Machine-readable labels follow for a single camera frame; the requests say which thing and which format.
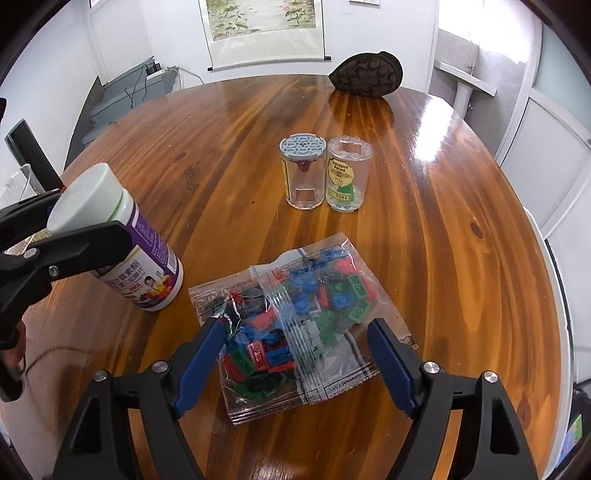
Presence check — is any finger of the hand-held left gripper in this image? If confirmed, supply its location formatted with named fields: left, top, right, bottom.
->
left=0, top=220, right=134, bottom=349
left=0, top=189, right=63, bottom=252

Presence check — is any white supplement bottle purple label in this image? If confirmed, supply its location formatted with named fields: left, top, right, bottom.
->
left=46, top=162, right=184, bottom=312

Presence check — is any black flat panel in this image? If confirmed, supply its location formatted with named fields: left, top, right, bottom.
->
left=4, top=119, right=63, bottom=190

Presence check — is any dark patterned pouch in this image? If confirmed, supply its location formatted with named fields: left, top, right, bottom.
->
left=329, top=50, right=404, bottom=97

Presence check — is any white plastic storage container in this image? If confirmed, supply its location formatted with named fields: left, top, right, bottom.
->
left=524, top=205, right=580, bottom=386

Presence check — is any hanging scroll painting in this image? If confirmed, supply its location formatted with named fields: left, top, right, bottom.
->
left=198, top=0, right=332, bottom=72

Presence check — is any white pedestal sink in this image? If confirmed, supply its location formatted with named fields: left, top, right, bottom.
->
left=436, top=60, right=498, bottom=112

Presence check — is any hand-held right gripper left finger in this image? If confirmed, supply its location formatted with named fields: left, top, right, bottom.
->
left=53, top=318, right=229, bottom=480

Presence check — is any clear cylinder grey studded lid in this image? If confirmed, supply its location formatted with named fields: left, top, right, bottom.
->
left=278, top=133, right=328, bottom=210

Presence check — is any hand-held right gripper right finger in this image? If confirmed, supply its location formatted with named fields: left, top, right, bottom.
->
left=367, top=318, right=541, bottom=480

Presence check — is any frosted glass door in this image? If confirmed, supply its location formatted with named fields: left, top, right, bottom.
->
left=494, top=23, right=591, bottom=232

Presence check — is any grey cabinet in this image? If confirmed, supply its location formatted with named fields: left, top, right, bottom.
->
left=83, top=55, right=181, bottom=146

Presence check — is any bag of colourful toy bricks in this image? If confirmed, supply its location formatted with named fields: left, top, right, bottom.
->
left=188, top=232, right=419, bottom=425

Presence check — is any clear cylinder yellow label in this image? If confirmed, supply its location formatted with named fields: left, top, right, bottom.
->
left=324, top=136, right=373, bottom=215

